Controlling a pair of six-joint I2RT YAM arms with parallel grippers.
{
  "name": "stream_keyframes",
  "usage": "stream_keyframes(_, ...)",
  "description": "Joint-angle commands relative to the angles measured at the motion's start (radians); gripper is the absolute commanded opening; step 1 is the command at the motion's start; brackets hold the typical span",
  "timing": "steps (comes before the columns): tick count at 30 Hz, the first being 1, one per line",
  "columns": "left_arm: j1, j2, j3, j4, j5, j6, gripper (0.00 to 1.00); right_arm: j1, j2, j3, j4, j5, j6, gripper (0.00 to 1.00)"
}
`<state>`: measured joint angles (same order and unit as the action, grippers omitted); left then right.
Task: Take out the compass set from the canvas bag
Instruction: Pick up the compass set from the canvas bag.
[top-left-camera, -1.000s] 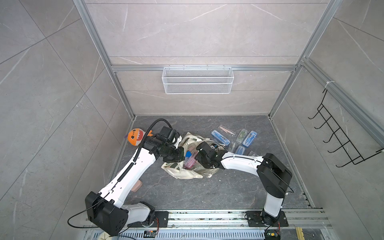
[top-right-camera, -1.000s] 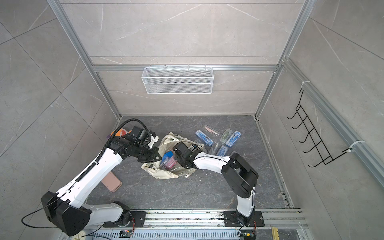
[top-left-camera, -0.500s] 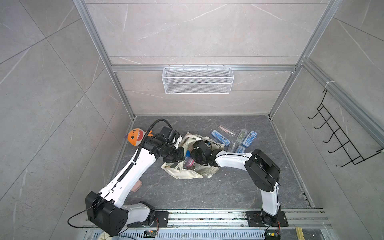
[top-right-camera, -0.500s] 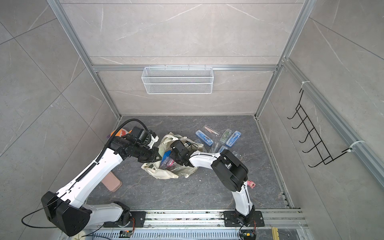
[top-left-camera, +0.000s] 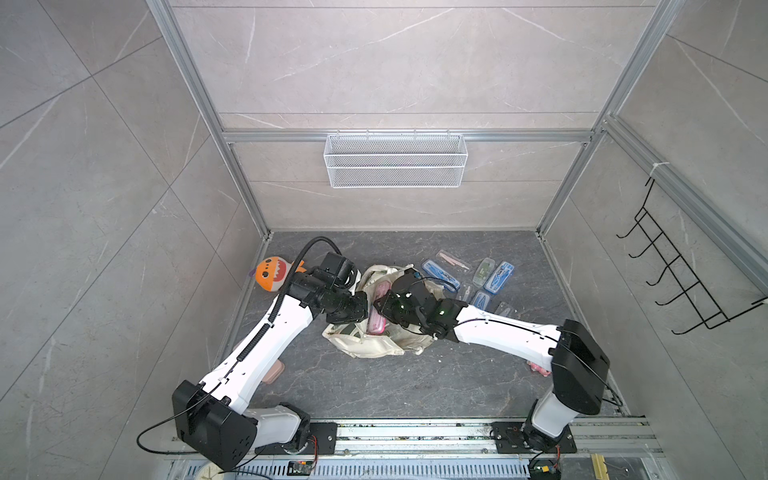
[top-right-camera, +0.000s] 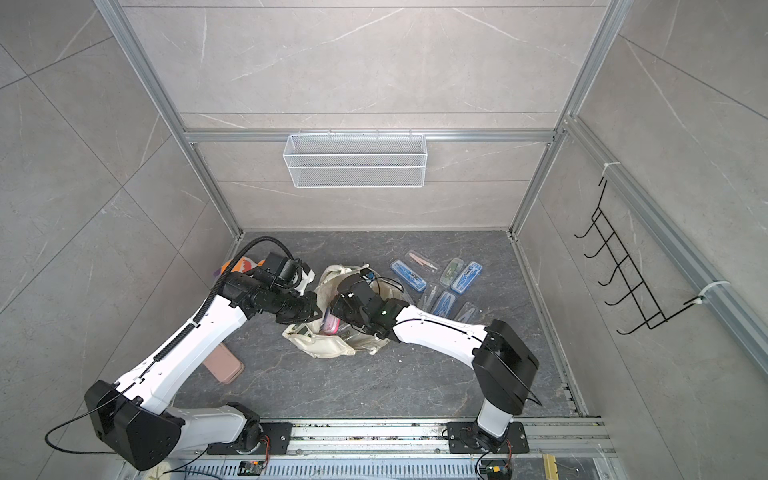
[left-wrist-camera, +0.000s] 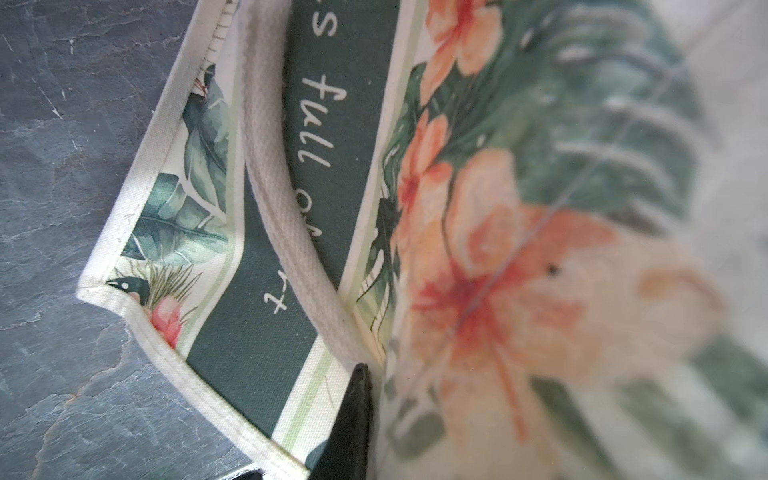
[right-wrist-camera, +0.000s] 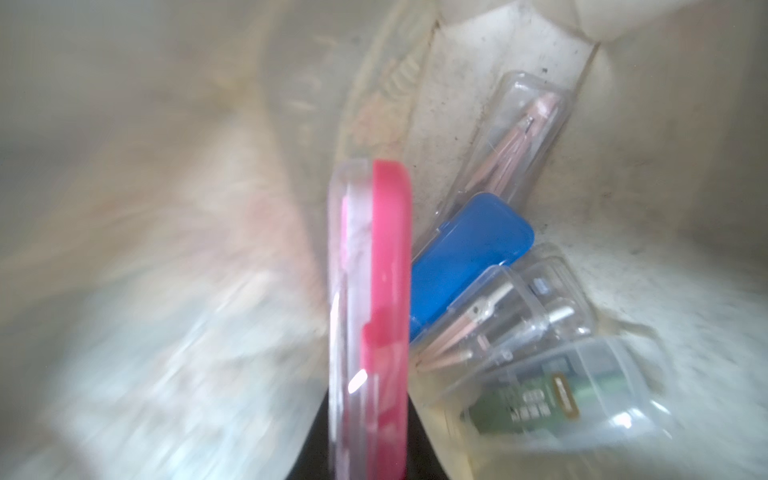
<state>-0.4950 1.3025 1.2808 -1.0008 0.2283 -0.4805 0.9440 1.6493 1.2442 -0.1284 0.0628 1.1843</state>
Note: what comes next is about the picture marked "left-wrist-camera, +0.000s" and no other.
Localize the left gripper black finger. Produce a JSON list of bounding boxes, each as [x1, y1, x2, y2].
[[309, 363, 373, 480]]

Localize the cream canvas tote bag leaves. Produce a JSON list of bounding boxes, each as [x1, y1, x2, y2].
[[77, 1, 767, 479]]

